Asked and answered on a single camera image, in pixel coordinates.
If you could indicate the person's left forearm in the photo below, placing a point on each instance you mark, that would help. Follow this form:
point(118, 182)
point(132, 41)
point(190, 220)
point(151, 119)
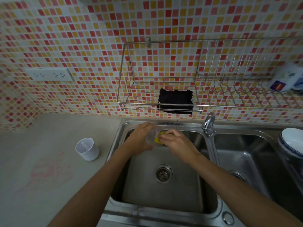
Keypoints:
point(94, 189)

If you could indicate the black cloth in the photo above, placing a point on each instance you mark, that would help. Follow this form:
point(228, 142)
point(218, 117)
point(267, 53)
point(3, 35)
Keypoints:
point(175, 101)

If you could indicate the person's right forearm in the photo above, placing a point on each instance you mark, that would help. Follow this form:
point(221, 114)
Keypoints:
point(236, 191)

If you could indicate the white printed packet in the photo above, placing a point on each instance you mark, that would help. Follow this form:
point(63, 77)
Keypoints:
point(285, 79)

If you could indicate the yellow sponge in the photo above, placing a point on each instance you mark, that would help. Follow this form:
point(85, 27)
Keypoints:
point(159, 137)

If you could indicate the round sink drain strainer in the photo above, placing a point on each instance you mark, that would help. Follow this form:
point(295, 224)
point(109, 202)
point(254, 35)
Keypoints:
point(238, 175)
point(163, 173)

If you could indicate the chrome faucet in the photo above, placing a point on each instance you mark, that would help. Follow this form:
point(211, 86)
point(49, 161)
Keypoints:
point(208, 125)

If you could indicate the white wall power outlet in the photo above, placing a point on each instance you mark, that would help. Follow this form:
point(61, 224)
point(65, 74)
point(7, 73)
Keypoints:
point(48, 74)

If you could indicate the person's left fingers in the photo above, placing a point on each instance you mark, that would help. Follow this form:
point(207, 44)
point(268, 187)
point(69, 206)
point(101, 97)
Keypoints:
point(151, 126)

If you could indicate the white bowl with blue rim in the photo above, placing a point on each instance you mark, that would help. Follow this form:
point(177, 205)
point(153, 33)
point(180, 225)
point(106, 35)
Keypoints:
point(291, 145)

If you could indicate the clear plastic cup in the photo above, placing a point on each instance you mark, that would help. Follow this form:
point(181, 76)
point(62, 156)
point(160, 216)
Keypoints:
point(152, 137)

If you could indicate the person's right hand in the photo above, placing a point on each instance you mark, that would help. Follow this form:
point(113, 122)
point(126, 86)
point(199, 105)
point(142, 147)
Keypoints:
point(180, 145)

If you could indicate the person's right fingers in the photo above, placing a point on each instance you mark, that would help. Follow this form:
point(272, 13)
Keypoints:
point(167, 135)

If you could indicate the stainless steel double sink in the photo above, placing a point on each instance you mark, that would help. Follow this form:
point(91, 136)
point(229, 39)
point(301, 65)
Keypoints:
point(201, 167)

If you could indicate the person's left hand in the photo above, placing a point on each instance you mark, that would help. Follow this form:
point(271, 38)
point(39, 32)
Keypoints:
point(137, 139)

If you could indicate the white plastic cup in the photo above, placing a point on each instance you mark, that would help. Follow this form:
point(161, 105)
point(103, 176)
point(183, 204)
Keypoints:
point(87, 149)

